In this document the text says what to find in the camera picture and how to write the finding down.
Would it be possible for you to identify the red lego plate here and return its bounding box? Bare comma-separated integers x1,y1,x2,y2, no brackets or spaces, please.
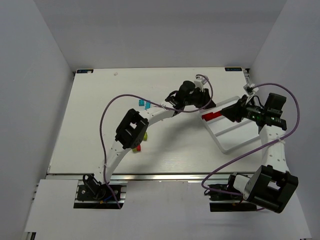
201,111,222,122

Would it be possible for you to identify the red small lego brick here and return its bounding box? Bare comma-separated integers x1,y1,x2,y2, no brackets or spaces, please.
136,144,142,152

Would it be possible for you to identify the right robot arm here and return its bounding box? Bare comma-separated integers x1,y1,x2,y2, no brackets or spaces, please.
220,93,299,214

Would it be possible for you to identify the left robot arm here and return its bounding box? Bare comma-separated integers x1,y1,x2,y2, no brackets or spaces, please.
82,74,216,201

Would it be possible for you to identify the white divided sorting tray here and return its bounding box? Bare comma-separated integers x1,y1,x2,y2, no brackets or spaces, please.
200,96,260,154

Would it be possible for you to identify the right blue corner label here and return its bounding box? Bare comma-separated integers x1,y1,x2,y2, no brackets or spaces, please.
224,67,243,72

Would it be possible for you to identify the blue corner label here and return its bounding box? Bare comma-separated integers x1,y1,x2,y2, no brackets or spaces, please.
76,69,94,74
224,67,243,72

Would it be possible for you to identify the blue long lego brick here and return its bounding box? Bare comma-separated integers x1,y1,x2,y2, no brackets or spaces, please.
144,100,152,110

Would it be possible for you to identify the blue square lego brick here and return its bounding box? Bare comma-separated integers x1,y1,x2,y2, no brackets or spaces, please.
138,99,145,107

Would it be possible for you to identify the green small lego brick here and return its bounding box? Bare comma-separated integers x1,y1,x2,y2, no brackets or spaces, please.
143,132,148,141

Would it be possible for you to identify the left blue corner label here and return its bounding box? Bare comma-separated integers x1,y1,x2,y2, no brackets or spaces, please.
76,69,94,74

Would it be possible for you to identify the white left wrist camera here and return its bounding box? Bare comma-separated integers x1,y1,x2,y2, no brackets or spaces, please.
193,75,208,91

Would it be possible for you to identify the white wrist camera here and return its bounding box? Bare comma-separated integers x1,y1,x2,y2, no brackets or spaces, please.
193,75,208,91
243,83,259,102

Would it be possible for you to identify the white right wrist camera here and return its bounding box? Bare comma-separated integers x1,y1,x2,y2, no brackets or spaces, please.
243,83,259,102

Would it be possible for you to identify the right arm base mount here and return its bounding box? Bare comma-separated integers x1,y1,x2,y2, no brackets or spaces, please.
204,189,258,213

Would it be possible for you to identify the aluminium front table rail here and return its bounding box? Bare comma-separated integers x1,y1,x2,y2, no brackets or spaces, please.
46,172,283,183

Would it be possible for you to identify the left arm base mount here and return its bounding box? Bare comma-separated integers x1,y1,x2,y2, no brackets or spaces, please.
73,182,127,210

